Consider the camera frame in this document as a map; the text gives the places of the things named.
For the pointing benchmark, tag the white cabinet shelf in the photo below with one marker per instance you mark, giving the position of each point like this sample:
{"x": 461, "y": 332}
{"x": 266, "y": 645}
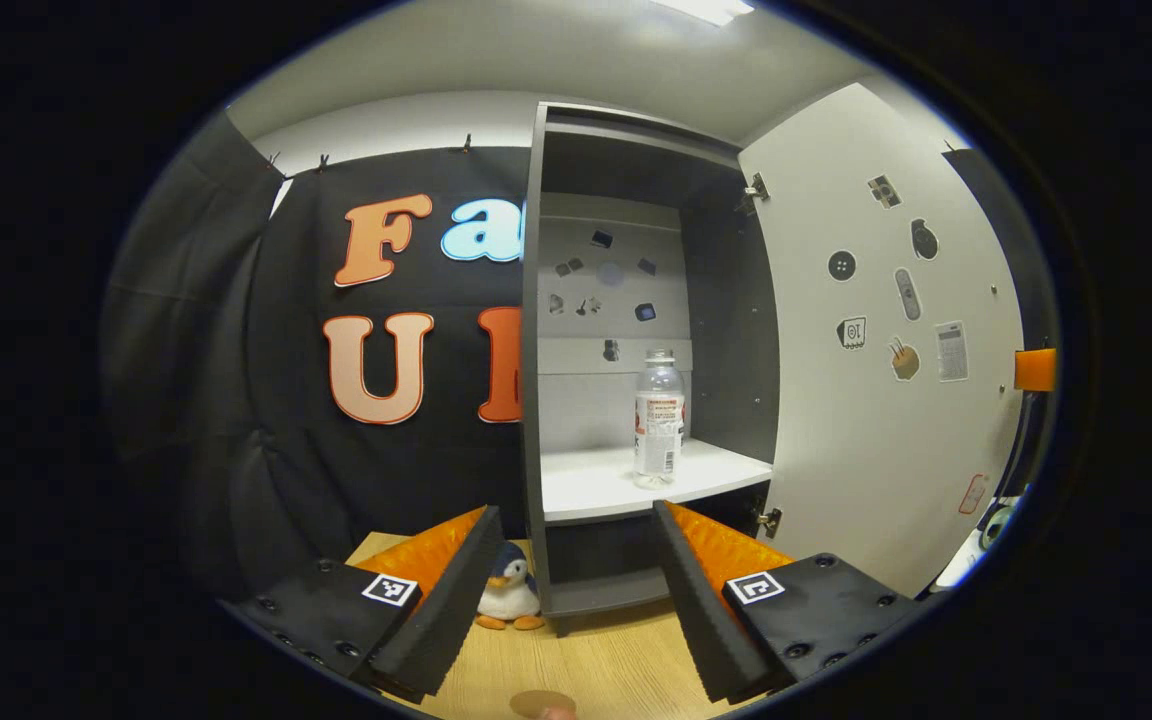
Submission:
{"x": 596, "y": 485}

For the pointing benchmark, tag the beige cabinet door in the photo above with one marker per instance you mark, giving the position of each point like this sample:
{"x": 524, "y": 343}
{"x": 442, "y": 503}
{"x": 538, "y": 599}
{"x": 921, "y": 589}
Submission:
{"x": 836, "y": 450}

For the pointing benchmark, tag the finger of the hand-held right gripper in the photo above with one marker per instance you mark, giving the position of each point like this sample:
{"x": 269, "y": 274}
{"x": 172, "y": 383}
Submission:
{"x": 1036, "y": 370}

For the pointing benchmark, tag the round brown coaster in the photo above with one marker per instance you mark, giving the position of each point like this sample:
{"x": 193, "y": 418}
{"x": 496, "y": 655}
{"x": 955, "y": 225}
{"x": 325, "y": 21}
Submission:
{"x": 541, "y": 702}

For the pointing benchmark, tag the teal round object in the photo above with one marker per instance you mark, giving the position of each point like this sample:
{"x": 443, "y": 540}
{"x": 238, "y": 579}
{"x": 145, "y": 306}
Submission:
{"x": 996, "y": 525}

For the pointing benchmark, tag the clear plastic bottle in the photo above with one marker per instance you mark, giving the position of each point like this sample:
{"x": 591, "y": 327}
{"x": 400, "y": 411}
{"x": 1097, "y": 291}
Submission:
{"x": 658, "y": 420}

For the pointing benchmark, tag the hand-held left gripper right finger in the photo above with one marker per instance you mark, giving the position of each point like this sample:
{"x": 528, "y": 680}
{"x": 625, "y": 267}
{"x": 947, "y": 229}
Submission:
{"x": 696, "y": 610}

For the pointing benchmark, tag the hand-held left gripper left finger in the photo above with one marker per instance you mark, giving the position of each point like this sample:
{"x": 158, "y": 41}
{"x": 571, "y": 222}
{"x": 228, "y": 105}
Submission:
{"x": 456, "y": 600}

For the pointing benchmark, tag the ceiling light panel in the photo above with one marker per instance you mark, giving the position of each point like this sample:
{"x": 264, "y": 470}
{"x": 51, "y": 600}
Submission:
{"x": 706, "y": 8}

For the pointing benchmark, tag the metal cabinet hinge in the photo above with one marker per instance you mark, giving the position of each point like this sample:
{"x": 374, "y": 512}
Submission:
{"x": 756, "y": 190}
{"x": 768, "y": 520}

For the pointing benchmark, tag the black backdrop cloth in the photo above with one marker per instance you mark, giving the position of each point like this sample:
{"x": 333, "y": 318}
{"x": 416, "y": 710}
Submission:
{"x": 216, "y": 350}

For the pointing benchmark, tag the penguin plush toy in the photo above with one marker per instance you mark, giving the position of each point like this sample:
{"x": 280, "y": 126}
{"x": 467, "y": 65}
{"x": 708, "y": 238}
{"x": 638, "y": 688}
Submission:
{"x": 511, "y": 595}

